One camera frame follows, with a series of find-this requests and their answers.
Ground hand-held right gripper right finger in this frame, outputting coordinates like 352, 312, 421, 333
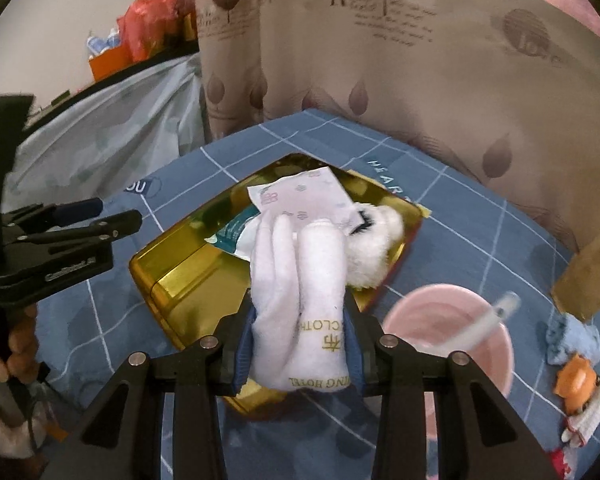
342, 292, 546, 480

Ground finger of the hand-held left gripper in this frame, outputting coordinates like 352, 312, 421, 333
2, 197, 104, 236
25, 210, 143, 256

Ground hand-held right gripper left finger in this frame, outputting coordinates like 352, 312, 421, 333
70, 305, 258, 480

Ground gold metal tin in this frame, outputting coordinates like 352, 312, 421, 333
129, 152, 426, 416

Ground white fluffy plush ball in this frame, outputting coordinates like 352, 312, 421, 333
345, 202, 406, 288

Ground white pink print sachet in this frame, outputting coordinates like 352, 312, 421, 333
246, 166, 353, 228

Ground person's left hand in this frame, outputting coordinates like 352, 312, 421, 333
0, 305, 38, 381

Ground pink bowl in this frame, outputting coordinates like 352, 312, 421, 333
382, 284, 515, 441

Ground pale green cloth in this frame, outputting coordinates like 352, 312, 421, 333
10, 52, 206, 201

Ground white teal wipes packet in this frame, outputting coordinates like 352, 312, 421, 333
207, 212, 266, 261

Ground white spoon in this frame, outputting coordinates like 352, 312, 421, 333
442, 291, 522, 353

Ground orange box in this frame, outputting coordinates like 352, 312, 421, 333
89, 45, 133, 82

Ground blue checked bedsheet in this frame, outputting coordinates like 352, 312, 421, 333
30, 107, 600, 480

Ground red plastic bag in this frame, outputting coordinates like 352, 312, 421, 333
117, 0, 181, 63

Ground small blue towel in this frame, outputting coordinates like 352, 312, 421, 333
545, 310, 600, 366

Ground orange toy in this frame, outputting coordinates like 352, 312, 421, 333
552, 354, 600, 416

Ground small red toy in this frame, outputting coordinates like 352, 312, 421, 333
550, 447, 581, 480

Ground brown paper bag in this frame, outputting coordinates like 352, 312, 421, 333
550, 237, 600, 323

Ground beige leaf print curtain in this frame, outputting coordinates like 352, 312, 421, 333
145, 0, 600, 256

